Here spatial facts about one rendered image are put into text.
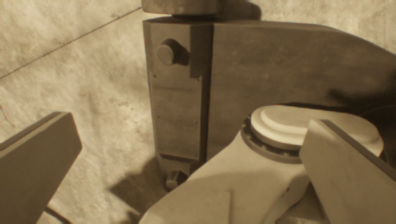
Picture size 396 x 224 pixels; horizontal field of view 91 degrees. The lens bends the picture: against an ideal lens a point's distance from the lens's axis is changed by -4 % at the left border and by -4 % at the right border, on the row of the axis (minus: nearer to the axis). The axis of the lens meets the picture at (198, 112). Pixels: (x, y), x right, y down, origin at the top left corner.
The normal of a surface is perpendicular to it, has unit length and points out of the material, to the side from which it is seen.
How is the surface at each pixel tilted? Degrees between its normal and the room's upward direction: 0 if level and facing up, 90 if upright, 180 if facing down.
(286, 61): 0
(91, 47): 0
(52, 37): 0
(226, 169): 90
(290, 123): 90
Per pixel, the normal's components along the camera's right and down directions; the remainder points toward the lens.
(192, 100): -0.22, 0.48
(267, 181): 0.02, -0.87
